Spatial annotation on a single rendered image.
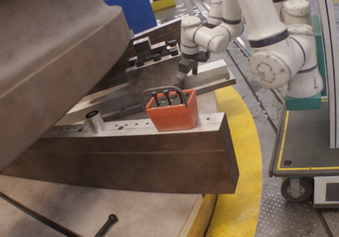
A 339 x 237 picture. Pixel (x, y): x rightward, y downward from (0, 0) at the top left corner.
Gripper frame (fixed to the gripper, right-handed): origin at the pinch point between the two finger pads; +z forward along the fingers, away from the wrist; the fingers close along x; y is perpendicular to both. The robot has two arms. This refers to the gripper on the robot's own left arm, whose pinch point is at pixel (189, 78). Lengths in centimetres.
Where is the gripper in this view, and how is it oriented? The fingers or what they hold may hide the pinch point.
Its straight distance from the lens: 150.2
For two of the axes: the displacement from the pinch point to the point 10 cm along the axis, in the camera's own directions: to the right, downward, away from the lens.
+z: 0.0, 7.1, 7.1
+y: -8.7, -3.5, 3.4
